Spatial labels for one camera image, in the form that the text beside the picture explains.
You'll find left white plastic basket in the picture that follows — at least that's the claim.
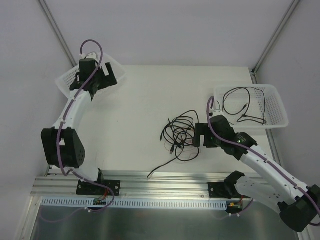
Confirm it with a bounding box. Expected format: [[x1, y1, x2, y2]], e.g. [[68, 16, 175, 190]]
[[55, 52, 126, 98]]

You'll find thin black wire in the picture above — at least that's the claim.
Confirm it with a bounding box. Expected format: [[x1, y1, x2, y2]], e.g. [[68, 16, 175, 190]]
[[216, 86, 251, 124]]

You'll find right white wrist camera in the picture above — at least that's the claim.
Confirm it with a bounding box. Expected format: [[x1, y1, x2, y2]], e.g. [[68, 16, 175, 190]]
[[209, 108, 225, 119]]

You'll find left aluminium frame post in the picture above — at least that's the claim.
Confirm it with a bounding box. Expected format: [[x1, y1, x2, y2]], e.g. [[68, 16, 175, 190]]
[[36, 0, 77, 67]]

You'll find white plastic basket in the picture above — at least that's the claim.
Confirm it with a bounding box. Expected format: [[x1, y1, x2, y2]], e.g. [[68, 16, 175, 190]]
[[213, 84, 289, 130], [55, 52, 126, 98]]

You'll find thick black cable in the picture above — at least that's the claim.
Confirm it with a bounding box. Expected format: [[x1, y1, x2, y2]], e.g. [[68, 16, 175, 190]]
[[146, 156, 178, 180]]

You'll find aluminium frame post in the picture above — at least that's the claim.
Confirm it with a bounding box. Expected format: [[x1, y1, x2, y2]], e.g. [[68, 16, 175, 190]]
[[251, 0, 301, 76], [36, 0, 77, 67]]

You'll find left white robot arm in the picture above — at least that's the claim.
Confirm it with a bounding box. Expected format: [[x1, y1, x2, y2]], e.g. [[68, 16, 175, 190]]
[[40, 57, 118, 195]]

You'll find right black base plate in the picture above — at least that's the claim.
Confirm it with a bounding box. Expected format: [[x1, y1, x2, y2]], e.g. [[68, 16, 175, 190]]
[[207, 182, 241, 199]]

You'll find white slotted cable duct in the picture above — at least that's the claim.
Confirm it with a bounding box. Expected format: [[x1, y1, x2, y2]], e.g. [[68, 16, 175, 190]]
[[41, 196, 227, 211]]

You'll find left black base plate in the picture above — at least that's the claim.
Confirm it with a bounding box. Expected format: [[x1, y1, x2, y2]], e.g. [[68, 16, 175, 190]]
[[76, 179, 121, 196]]

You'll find aluminium mounting rail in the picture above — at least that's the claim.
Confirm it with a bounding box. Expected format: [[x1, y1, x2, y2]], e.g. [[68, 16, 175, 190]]
[[30, 170, 228, 200]]

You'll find right white plastic basket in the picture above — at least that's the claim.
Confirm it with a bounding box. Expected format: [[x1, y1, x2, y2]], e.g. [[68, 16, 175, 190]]
[[213, 84, 289, 130]]

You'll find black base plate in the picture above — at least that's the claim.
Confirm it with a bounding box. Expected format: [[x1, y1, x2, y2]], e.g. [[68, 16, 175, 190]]
[[207, 182, 241, 199], [76, 179, 121, 196]]

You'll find right aluminium frame post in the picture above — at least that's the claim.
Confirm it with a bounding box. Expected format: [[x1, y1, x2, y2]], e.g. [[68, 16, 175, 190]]
[[251, 0, 301, 76]]

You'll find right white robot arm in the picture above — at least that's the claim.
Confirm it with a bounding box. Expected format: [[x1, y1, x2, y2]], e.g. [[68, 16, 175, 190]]
[[192, 115, 320, 233]]

